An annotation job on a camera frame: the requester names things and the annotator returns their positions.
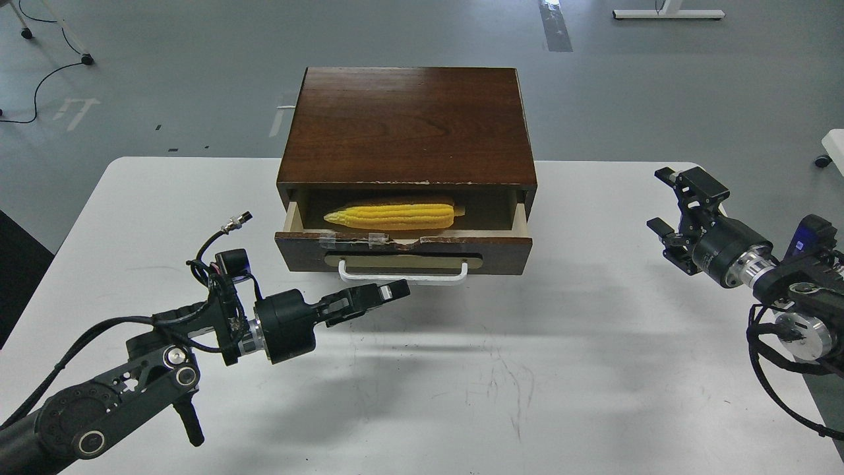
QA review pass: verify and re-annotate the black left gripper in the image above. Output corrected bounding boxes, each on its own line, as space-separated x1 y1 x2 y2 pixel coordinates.
254 280 411 364

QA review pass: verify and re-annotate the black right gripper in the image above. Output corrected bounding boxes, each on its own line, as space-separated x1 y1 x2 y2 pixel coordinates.
646 166 773 288

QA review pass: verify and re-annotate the yellow corn cob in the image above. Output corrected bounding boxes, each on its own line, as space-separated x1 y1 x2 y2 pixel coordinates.
323 195 466 231

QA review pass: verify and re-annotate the wooden drawer with white handle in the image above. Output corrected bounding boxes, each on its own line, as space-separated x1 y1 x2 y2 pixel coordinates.
274 189 533 276

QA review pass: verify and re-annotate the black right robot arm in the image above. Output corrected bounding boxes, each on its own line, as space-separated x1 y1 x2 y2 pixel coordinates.
646 166 843 440

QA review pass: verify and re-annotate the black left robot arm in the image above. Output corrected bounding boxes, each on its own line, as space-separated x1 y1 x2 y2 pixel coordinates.
2 212 410 474

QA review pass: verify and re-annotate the white furniture edge with caster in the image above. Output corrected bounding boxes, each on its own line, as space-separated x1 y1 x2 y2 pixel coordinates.
814 129 844 168

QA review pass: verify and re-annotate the dark wooden cabinet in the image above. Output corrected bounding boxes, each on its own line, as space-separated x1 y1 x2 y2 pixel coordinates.
276 67 539 212

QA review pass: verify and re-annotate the white table base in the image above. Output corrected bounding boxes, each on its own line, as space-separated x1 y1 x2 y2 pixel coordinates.
612 1 726 21

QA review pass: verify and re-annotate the white stand leg with casters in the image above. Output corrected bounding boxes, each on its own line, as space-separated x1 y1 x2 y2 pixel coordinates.
5 0 94 65

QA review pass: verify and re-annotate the black floor cable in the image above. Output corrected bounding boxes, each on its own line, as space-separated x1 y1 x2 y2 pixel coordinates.
0 0 94 125

